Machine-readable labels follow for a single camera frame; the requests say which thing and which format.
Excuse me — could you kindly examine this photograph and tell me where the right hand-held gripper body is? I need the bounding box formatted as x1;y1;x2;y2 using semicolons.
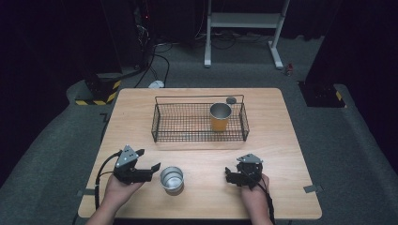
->
235;153;265;190

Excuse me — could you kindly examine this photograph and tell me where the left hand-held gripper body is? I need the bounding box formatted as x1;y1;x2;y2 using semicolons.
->
112;143;154;185

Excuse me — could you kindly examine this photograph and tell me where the silver metal cup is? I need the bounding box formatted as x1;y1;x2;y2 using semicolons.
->
159;166;185;193

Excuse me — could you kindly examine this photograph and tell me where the orange cup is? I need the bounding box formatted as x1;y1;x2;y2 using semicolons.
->
208;102;234;133

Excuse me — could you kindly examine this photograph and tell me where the black wire basket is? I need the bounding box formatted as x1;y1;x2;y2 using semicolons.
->
150;94;251;144

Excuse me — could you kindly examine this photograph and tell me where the person's right hand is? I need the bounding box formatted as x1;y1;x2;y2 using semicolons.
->
239;173;271;214

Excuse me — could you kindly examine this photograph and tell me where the person's left hand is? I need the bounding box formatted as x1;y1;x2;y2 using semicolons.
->
102;173;145;209

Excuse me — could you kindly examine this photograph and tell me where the grey tape strip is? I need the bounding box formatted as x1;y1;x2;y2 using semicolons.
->
302;184;325;194
76;187;98;197

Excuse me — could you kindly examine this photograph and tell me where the black yellow-striped stand base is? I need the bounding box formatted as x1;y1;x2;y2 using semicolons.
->
298;80;348;110
74;72;122;107

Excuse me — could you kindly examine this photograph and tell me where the dark equipment rack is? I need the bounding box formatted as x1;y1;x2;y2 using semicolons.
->
130;0;158;70

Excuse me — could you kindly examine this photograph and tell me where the white metal stand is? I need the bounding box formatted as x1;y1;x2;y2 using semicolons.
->
204;0;292;70

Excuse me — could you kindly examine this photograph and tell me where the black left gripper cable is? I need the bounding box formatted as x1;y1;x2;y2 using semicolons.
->
94;149;124;211

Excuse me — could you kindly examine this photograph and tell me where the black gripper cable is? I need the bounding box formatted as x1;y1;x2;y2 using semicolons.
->
248;172;277;225
94;149;124;211

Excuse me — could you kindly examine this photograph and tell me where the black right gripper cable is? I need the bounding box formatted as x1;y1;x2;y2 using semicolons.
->
248;172;277;225

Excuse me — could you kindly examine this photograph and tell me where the black floor cable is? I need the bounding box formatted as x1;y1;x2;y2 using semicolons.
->
134;42;174;89

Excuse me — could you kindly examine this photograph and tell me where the bundle of black cables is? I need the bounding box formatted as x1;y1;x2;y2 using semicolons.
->
194;30;274;52

